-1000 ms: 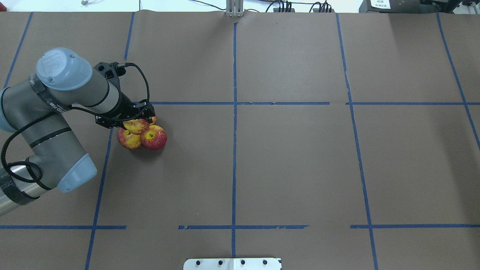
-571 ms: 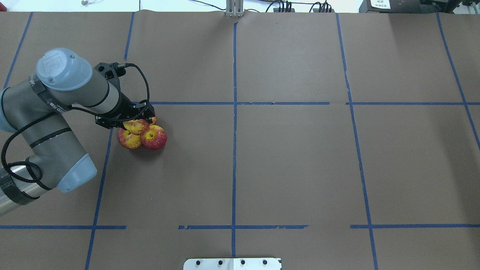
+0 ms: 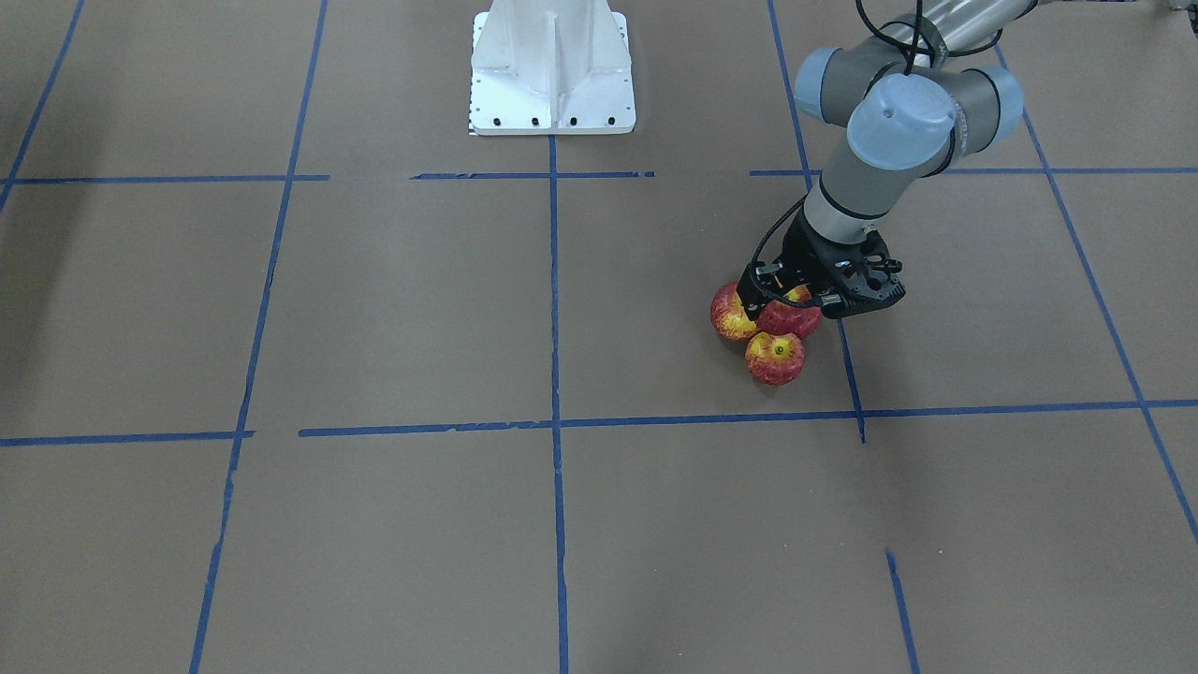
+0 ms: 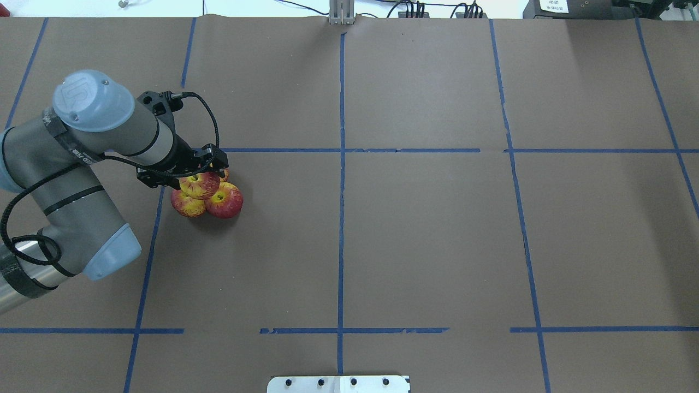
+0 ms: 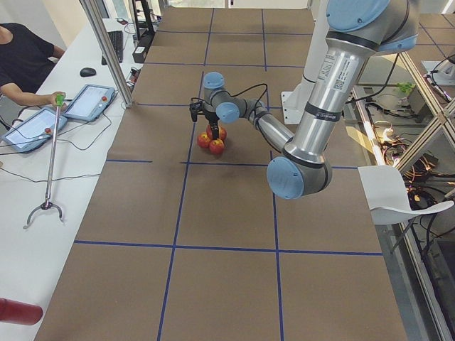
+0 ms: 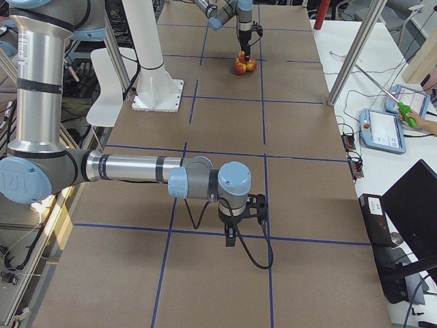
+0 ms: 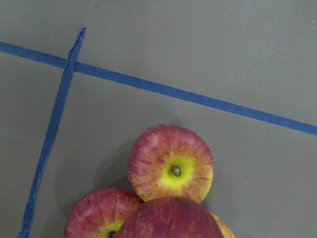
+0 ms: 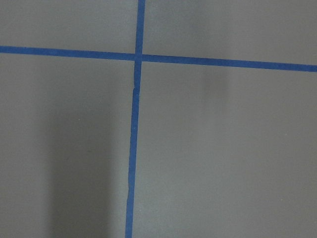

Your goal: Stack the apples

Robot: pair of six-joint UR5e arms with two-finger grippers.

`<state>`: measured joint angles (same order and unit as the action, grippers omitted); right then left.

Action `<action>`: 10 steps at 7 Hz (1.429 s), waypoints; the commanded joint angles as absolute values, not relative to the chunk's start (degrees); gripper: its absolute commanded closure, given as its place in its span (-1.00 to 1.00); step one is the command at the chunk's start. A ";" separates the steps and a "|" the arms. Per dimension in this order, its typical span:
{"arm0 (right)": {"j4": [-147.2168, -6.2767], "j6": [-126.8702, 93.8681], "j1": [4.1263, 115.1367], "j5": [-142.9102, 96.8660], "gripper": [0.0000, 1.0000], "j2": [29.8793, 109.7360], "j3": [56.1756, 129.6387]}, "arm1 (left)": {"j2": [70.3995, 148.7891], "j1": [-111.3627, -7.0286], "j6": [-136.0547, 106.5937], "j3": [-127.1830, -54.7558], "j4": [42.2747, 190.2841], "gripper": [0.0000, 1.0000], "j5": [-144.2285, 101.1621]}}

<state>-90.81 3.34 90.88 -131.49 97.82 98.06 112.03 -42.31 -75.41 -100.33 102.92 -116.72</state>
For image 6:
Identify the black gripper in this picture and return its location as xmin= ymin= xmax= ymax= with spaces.
xmin=218 ymin=201 xmax=248 ymax=247
xmin=238 ymin=29 xmax=252 ymax=61

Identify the single red yellow apple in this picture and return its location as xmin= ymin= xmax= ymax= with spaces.
xmin=237 ymin=51 xmax=246 ymax=64

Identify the green handled reacher grabber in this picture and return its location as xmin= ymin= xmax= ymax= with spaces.
xmin=355 ymin=64 xmax=417 ymax=128

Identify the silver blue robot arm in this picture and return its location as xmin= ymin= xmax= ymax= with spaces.
xmin=1 ymin=1 xmax=251 ymax=247
xmin=194 ymin=0 xmax=255 ymax=61

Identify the person's hand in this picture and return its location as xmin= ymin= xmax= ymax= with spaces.
xmin=398 ymin=109 xmax=437 ymax=135

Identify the back right pile apple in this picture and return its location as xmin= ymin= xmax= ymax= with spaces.
xmin=246 ymin=59 xmax=257 ymax=72

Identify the front pile apple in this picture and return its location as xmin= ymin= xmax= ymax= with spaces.
xmin=234 ymin=62 xmax=246 ymax=76

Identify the red cylinder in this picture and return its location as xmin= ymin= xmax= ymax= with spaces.
xmin=313 ymin=0 xmax=330 ymax=30

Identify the upper orange black connector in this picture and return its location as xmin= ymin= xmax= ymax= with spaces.
xmin=338 ymin=123 xmax=356 ymax=152

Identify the orange black connector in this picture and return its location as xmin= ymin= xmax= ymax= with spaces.
xmin=338 ymin=123 xmax=356 ymax=152
xmin=346 ymin=151 xmax=364 ymax=181

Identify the lower orange black connector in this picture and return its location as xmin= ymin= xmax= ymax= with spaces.
xmin=346 ymin=151 xmax=364 ymax=181

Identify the black computer box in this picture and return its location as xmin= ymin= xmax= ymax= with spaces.
xmin=358 ymin=193 xmax=404 ymax=247

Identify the white plastic chair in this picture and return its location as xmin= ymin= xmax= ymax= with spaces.
xmin=87 ymin=48 xmax=135 ymax=128

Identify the near blue teach pendant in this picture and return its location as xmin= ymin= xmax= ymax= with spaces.
xmin=359 ymin=109 xmax=406 ymax=154

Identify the blue teach pendant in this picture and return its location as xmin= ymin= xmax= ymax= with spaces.
xmin=390 ymin=84 xmax=430 ymax=118
xmin=359 ymin=109 xmax=406 ymax=154

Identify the far blue teach pendant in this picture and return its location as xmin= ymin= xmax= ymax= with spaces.
xmin=390 ymin=84 xmax=430 ymax=118

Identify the black monitor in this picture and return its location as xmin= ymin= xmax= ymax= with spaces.
xmin=382 ymin=159 xmax=436 ymax=260

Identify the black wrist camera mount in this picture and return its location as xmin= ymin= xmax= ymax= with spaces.
xmin=245 ymin=193 xmax=268 ymax=228

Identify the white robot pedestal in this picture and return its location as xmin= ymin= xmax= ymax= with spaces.
xmin=122 ymin=0 xmax=184 ymax=112

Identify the aluminium frame post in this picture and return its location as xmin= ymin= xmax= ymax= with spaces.
xmin=327 ymin=0 xmax=387 ymax=107

